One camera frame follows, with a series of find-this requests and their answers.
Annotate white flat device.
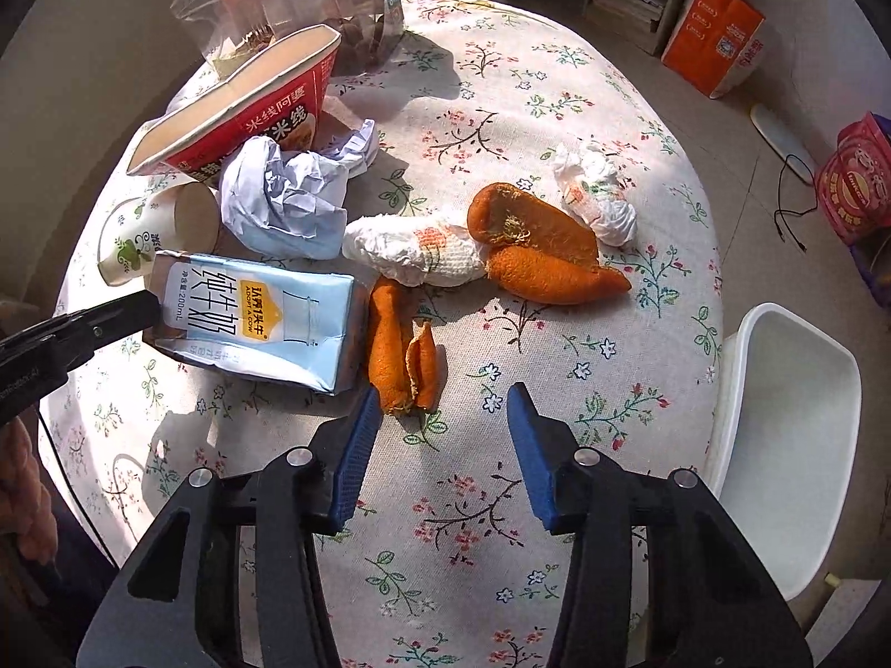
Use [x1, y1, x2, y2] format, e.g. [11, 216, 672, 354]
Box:
[750, 103, 819, 185]

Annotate stack of books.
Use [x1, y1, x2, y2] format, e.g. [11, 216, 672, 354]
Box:
[583, 0, 687, 57]

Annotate long crumpled tissue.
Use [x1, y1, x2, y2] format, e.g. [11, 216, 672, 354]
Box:
[341, 214, 488, 288]

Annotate white bin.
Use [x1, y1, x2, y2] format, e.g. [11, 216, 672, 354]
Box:
[706, 302, 862, 603]

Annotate crumpled white paper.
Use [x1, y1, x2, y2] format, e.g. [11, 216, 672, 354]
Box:
[219, 120, 380, 258]

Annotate floral tablecloth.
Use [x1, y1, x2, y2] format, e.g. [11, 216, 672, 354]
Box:
[38, 0, 725, 668]

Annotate orange cardboard box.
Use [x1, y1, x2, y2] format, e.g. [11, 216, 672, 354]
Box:
[660, 0, 767, 99]

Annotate clear plastic snack bag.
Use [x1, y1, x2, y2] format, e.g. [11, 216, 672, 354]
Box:
[169, 0, 405, 77]

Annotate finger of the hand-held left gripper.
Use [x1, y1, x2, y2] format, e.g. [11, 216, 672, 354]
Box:
[42, 290, 163, 378]

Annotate narrow orange peel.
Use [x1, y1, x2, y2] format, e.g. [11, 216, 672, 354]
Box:
[368, 277, 438, 415]

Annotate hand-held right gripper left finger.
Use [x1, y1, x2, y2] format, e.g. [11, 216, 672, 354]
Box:
[75, 384, 383, 668]

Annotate red paper noodle box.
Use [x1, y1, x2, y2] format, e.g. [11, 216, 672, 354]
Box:
[126, 23, 342, 178]

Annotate small crumpled tissue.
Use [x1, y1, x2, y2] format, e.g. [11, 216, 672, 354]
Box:
[553, 143, 638, 246]

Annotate thin black cable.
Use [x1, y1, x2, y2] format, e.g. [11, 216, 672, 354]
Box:
[771, 153, 819, 253]

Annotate blue milk carton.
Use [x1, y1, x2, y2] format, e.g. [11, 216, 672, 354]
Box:
[143, 250, 370, 396]

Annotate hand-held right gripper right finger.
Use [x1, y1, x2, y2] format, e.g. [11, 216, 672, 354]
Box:
[506, 382, 814, 668]

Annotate person's left forearm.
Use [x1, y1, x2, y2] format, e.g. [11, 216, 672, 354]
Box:
[0, 417, 60, 566]

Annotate large orange peel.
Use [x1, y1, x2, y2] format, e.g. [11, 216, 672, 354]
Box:
[466, 182, 633, 305]

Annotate green print paper cup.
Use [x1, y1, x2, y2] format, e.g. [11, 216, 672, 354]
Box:
[97, 183, 222, 286]

